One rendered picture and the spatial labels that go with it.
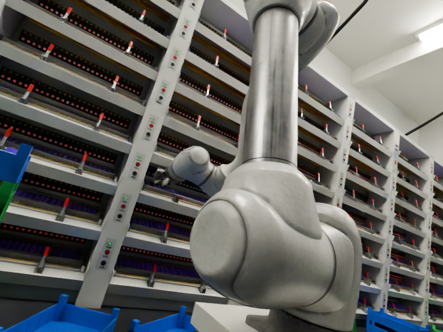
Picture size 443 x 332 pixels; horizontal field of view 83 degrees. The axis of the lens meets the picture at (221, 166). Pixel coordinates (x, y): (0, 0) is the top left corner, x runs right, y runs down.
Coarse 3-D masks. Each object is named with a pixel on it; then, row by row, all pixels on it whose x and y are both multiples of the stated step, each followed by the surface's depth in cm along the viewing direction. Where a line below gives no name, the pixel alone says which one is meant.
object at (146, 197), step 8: (144, 184) 117; (144, 192) 115; (192, 192) 142; (136, 200) 112; (144, 200) 113; (152, 200) 115; (160, 200) 116; (168, 200) 118; (168, 208) 119; (176, 208) 120; (184, 208) 122; (192, 208) 123; (200, 208) 129; (192, 216) 125
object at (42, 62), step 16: (0, 32) 99; (0, 48) 92; (16, 48) 98; (32, 48) 111; (48, 48) 101; (32, 64) 97; (48, 64) 99; (64, 64) 116; (80, 64) 119; (64, 80) 102; (80, 80) 104; (96, 80) 113; (112, 80) 126; (128, 80) 129; (112, 96) 110; (128, 96) 120
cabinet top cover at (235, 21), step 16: (176, 0) 152; (208, 0) 146; (224, 0) 146; (208, 16) 158; (224, 16) 155; (240, 16) 152; (240, 32) 164; (304, 80) 194; (320, 80) 189; (320, 96) 208; (336, 96) 203
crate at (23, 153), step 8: (24, 144) 51; (0, 152) 48; (8, 152) 49; (16, 152) 50; (24, 152) 50; (0, 160) 48; (8, 160) 49; (16, 160) 50; (24, 160) 50; (0, 168) 48; (8, 168) 49; (16, 168) 50; (24, 168) 58; (0, 176) 48; (8, 176) 49; (16, 176) 50
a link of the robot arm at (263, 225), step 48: (288, 0) 54; (288, 48) 50; (288, 96) 46; (288, 144) 42; (240, 192) 34; (288, 192) 35; (192, 240) 35; (240, 240) 30; (288, 240) 31; (240, 288) 30; (288, 288) 32
